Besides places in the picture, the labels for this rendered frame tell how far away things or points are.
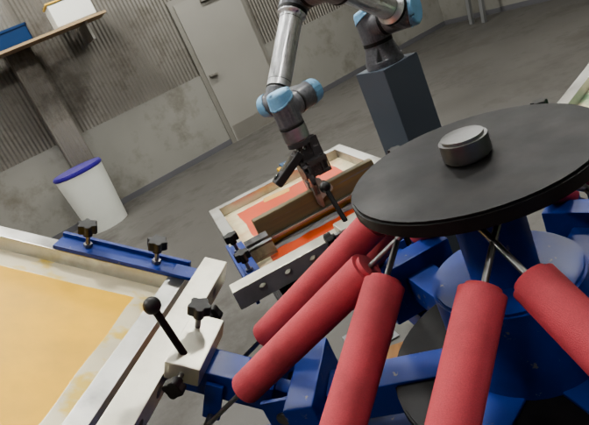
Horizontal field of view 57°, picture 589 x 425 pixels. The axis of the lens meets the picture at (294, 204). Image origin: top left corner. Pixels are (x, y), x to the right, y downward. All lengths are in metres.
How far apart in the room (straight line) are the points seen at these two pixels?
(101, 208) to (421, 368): 6.25
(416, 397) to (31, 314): 0.74
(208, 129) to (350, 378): 7.64
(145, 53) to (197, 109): 1.04
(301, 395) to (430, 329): 0.24
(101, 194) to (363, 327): 6.38
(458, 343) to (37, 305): 0.87
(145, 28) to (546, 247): 7.50
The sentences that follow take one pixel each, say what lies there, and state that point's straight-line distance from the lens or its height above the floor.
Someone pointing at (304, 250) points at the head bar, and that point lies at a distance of 1.30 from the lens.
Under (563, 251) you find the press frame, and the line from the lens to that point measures 0.79.
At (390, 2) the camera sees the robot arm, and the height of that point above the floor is 1.42.
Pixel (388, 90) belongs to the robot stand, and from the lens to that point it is 2.14.
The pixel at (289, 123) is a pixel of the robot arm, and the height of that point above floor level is 1.27.
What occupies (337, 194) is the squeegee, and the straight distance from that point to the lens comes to 1.63.
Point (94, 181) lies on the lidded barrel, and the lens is 6.88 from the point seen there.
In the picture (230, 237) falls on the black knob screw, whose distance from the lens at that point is 1.53.
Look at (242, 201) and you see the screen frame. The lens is 2.08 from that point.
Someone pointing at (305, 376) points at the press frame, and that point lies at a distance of 0.90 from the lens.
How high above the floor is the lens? 1.58
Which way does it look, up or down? 19 degrees down
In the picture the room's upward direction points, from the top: 24 degrees counter-clockwise
